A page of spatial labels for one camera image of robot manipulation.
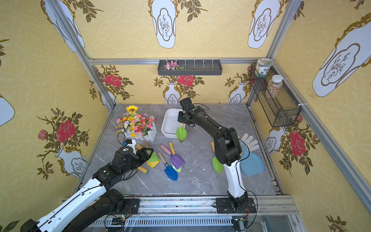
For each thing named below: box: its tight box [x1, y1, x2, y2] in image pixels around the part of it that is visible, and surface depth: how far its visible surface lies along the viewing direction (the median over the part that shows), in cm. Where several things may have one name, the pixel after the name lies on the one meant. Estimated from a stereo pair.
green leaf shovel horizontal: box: [176, 123, 187, 143], surface depth 94 cm
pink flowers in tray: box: [163, 60, 186, 71], surface depth 89 cm
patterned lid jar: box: [255, 57, 273, 78], surface depth 87 cm
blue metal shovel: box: [157, 151, 178, 182], surface depth 87 cm
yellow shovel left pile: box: [146, 159, 161, 169], surface depth 90 cm
